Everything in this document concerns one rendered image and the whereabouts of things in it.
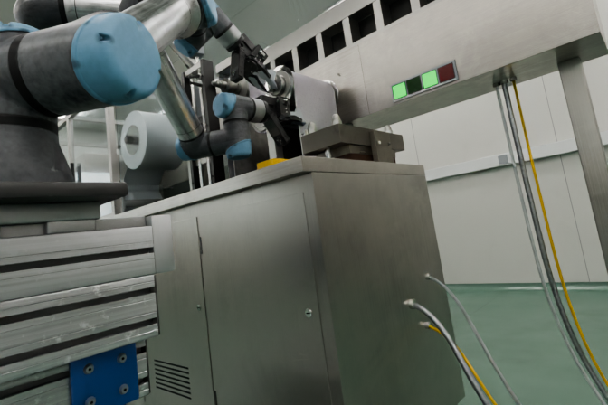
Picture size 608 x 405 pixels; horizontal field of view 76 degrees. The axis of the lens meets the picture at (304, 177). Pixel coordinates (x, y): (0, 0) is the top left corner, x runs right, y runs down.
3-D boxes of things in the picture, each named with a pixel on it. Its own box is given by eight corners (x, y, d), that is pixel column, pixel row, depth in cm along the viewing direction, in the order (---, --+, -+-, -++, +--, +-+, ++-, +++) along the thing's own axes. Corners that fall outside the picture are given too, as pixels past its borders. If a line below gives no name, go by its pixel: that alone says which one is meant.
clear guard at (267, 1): (145, 14, 208) (146, 14, 208) (214, 82, 233) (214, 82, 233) (280, -125, 138) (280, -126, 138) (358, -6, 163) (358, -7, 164)
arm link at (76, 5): (-3, -32, 93) (207, -15, 108) (15, -4, 104) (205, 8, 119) (-3, 14, 92) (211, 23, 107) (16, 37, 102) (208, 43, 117)
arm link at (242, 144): (221, 164, 119) (217, 129, 121) (256, 157, 118) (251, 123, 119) (211, 159, 111) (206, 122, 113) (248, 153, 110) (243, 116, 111)
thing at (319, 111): (300, 144, 136) (293, 93, 138) (341, 148, 153) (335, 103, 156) (301, 143, 135) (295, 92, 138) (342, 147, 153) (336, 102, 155)
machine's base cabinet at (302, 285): (39, 382, 250) (33, 248, 262) (138, 351, 298) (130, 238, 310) (364, 564, 84) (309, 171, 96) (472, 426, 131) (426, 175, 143)
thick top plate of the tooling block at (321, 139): (302, 154, 129) (300, 136, 130) (369, 159, 158) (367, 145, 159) (341, 142, 118) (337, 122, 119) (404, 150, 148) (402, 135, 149)
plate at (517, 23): (118, 203, 309) (117, 166, 313) (152, 202, 329) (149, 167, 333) (599, 29, 104) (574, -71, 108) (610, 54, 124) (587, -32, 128)
